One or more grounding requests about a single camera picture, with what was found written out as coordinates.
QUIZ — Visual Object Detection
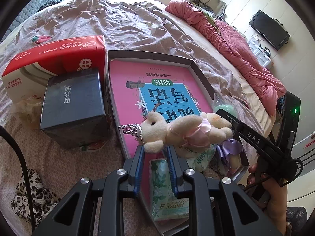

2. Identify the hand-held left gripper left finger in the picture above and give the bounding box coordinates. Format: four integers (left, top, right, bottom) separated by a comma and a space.
32, 145, 145, 236

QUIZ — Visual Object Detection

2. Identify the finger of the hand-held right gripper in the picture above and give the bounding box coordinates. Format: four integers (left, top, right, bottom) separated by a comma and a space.
216, 108, 291, 168

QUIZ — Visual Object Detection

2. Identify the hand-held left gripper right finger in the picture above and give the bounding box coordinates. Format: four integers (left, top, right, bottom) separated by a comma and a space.
164, 145, 283, 236

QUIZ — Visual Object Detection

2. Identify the purple ribbon teddy bear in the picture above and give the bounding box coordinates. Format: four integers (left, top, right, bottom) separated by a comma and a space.
214, 138, 246, 175

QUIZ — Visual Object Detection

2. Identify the green floral tissue pack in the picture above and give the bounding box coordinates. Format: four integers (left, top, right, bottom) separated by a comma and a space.
149, 159, 191, 223

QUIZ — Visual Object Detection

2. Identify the clear bag of green fluff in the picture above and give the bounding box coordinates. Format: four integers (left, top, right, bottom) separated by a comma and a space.
212, 93, 237, 115

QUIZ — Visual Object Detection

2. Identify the cream teddy bear pink dress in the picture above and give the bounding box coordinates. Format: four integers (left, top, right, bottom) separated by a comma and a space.
118, 111, 233, 154

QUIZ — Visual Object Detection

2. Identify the dark rimmed cardboard box tray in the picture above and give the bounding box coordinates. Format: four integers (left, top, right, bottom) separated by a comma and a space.
106, 50, 249, 236

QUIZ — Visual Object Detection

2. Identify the person's right hand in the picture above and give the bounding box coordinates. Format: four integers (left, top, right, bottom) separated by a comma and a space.
246, 165, 289, 236

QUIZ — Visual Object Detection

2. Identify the black metal chair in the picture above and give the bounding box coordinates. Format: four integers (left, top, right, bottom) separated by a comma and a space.
292, 128, 315, 202

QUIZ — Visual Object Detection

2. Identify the pink quilt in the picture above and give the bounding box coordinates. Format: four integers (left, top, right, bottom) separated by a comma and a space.
165, 0, 287, 116

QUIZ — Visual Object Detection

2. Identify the pink book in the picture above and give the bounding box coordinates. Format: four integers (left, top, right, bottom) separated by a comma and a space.
109, 59, 214, 227

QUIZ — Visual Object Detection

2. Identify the white drawer cabinet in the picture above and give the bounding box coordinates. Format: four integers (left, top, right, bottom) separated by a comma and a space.
247, 37, 275, 69

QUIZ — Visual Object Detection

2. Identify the dark blue box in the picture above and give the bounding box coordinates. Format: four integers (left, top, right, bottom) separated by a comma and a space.
40, 67, 109, 149

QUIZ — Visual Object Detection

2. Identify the black television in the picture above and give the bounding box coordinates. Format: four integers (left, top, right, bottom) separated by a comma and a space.
249, 10, 291, 51

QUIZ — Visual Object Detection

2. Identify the leopard print cloth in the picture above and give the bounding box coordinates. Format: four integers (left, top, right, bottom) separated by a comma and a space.
11, 168, 62, 224

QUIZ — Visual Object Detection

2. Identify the white desk fan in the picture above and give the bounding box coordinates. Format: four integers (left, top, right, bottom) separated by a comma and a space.
209, 0, 227, 19

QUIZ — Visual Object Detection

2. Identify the black electronic device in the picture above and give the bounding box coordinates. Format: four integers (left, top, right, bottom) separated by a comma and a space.
193, 0, 213, 11

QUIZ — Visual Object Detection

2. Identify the red tissue box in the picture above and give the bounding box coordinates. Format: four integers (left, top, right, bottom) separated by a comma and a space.
1, 35, 107, 104

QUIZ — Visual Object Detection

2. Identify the lilac printed bed sheet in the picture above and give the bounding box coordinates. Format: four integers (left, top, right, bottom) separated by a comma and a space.
0, 0, 246, 138

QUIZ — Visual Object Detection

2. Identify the dark floral cloth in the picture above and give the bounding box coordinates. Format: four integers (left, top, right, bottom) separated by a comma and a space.
39, 0, 59, 10

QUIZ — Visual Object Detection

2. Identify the black cable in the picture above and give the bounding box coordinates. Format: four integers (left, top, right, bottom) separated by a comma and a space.
0, 125, 36, 233

